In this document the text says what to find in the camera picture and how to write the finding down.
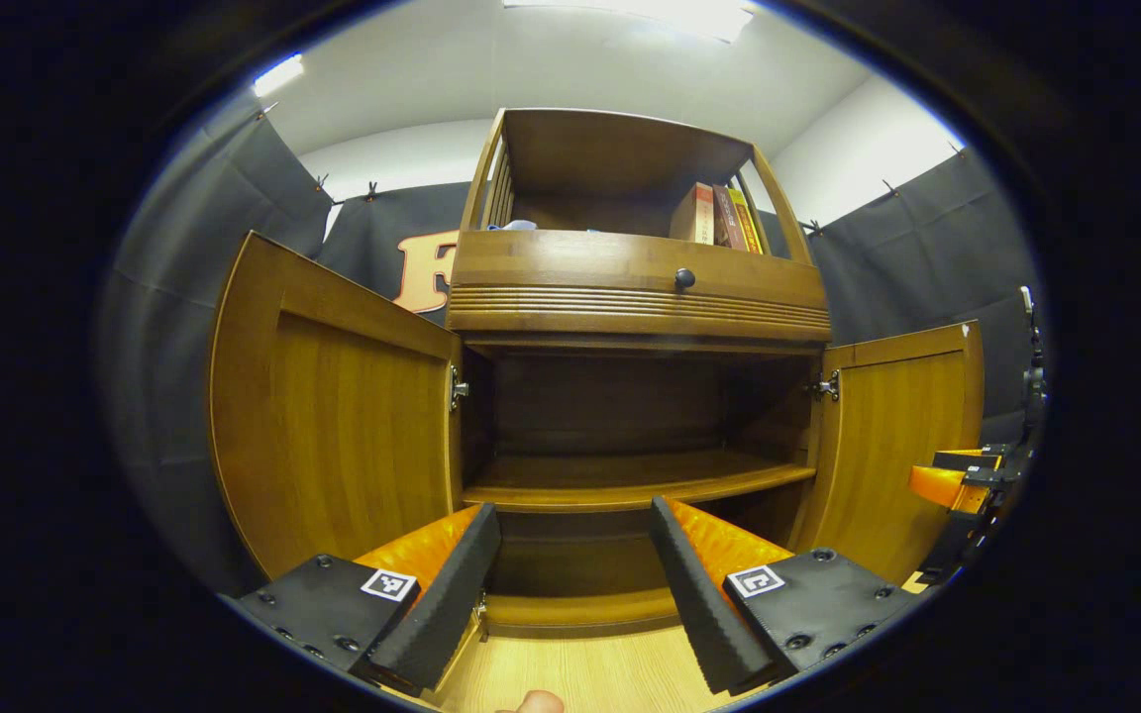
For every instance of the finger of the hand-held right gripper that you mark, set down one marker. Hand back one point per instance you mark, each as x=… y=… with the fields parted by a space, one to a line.
x=942 y=487
x=967 y=458

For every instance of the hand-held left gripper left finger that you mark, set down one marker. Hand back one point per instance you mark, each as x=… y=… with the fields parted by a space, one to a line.
x=452 y=604

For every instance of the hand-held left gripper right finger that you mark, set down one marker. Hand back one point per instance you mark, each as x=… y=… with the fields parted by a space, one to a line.
x=694 y=594

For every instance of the wooden cabinet door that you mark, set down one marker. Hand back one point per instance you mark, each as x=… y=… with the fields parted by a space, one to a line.
x=887 y=446
x=333 y=436

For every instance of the metal door hinge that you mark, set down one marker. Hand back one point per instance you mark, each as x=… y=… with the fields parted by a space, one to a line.
x=826 y=386
x=479 y=606
x=458 y=388

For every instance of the wooden cabinet drawer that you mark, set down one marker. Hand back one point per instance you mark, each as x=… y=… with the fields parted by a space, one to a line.
x=580 y=262

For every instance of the wooden inner shelf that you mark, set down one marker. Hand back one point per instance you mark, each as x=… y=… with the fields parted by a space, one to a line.
x=630 y=480

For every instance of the black round drawer knob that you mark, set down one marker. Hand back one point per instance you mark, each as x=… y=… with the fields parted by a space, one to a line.
x=684 y=278

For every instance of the black backdrop cloth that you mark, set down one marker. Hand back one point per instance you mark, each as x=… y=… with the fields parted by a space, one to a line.
x=164 y=376

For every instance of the tan book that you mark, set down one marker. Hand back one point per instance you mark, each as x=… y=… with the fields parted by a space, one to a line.
x=691 y=213

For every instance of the blue cloth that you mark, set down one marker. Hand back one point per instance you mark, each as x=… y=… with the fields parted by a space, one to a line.
x=513 y=226

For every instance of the small ceiling light strip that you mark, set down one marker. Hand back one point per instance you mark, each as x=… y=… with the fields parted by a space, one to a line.
x=278 y=74

